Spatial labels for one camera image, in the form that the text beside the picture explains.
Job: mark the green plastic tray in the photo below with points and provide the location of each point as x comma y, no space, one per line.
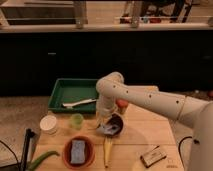
70,90

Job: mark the blue grey cloth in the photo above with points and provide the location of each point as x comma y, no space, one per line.
110,130

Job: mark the black camera stand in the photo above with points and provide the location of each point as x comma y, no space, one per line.
29,134

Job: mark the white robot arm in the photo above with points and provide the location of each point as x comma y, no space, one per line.
195,113

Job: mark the green pepper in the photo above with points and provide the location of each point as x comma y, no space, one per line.
40,159

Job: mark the orange bowl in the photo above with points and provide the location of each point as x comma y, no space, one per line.
89,153

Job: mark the small brown box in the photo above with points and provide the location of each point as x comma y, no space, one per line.
153,156

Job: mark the green plastic cup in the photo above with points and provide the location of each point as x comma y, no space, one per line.
76,121

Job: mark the blue sponge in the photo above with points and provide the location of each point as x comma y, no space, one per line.
78,152

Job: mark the orange fruit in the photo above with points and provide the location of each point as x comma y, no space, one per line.
122,106

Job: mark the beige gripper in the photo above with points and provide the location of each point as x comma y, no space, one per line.
100,119

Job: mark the white plastic utensil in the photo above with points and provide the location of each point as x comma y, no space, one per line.
73,104

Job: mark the dark red bowl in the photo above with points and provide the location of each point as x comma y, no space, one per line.
117,120

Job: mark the white plastic cup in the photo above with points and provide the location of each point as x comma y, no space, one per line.
48,124

